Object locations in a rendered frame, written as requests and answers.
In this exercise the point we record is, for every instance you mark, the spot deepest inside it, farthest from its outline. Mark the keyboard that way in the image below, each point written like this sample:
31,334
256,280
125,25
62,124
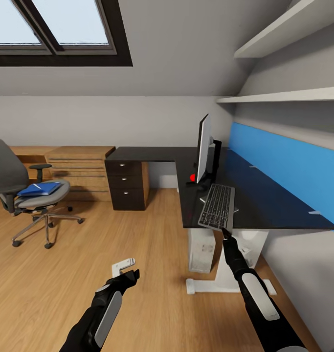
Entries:
218,209

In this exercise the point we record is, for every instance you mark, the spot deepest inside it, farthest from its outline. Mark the monitor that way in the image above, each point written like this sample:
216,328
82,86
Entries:
204,140

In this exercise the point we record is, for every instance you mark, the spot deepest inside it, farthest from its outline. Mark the notebook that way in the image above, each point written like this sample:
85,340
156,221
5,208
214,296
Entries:
204,199

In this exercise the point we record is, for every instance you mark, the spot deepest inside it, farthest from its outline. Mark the swivel chair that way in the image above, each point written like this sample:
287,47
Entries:
14,178

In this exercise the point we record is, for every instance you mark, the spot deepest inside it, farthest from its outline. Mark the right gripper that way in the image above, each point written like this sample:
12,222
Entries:
230,247

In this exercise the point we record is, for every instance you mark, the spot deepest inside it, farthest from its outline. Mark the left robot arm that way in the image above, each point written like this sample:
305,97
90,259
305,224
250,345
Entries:
90,333

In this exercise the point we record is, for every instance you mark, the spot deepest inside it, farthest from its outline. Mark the folder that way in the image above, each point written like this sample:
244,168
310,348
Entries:
36,189

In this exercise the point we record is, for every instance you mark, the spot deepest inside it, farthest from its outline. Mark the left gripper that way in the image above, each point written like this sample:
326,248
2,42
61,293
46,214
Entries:
128,279

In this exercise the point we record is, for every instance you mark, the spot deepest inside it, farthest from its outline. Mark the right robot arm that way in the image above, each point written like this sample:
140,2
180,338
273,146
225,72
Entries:
274,331

